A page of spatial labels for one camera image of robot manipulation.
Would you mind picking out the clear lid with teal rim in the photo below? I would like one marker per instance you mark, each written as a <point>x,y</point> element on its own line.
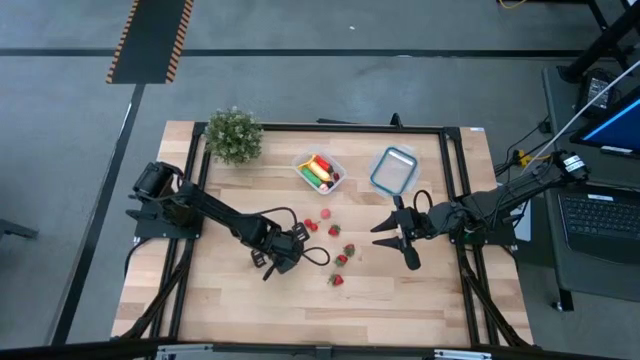
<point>395,172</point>

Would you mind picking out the grey furniture foot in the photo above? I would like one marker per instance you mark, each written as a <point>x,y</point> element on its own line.
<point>17,230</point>

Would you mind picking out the black aluminium table frame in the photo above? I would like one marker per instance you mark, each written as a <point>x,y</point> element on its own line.
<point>365,129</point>

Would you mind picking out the black hazard-striped floor mat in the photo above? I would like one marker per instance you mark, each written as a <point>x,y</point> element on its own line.
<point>150,40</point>

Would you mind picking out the red toy pepper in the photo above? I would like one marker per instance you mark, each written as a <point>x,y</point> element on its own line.
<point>323,163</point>

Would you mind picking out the black and silver beam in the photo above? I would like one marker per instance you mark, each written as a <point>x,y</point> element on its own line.
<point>75,350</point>

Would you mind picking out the black laptop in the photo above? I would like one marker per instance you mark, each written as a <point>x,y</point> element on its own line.
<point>600,220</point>

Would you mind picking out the black stand leg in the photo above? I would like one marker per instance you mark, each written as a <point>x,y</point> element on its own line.
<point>600,45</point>

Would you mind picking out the red toy strawberry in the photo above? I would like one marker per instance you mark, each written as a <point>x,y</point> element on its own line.
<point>334,230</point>
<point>336,280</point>
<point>341,260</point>
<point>349,249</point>

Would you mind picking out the clear plastic tupperware container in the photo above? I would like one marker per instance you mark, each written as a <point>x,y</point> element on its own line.
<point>338,169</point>

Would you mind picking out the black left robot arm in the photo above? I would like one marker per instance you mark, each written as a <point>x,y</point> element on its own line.
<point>215,210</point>

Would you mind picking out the yellow toy banana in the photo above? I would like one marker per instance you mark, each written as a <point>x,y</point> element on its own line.
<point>320,172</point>

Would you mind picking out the long-stemmed red toy cherry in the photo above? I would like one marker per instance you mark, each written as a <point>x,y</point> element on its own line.
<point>336,176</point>

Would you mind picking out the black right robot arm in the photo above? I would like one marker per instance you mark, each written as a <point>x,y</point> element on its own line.
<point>490,200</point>

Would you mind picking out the monitor with blue screen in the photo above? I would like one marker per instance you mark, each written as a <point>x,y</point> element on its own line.
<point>617,130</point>

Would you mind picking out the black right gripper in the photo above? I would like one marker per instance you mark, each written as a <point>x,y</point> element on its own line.
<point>415,222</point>

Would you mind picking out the yellow plug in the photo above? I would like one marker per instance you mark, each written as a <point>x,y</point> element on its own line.
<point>523,159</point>

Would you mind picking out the green artificial potted plant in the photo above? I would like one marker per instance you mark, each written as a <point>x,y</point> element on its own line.
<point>234,135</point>

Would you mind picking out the laptop computer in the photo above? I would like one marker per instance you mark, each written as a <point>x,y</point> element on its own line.
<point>590,280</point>

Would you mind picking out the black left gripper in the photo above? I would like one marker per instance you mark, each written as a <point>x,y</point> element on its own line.
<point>285,252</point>

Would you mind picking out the black power adapter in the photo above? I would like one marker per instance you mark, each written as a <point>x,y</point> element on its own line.
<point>596,92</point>

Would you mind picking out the black clamp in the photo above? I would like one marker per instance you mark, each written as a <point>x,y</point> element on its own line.
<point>396,121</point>

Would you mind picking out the green toy cucumber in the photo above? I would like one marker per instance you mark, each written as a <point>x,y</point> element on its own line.
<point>311,177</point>

